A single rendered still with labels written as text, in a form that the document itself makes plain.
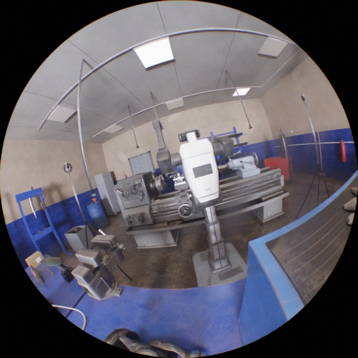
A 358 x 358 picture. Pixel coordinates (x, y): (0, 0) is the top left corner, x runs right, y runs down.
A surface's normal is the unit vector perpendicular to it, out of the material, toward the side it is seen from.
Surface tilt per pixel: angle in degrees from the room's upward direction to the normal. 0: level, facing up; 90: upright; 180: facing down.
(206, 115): 90
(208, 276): 0
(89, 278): 90
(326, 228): 0
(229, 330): 0
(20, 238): 90
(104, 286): 88
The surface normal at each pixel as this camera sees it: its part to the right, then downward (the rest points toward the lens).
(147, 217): -0.11, 0.17
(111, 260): 0.96, -0.25
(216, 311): -0.27, -0.95
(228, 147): 0.18, 0.58
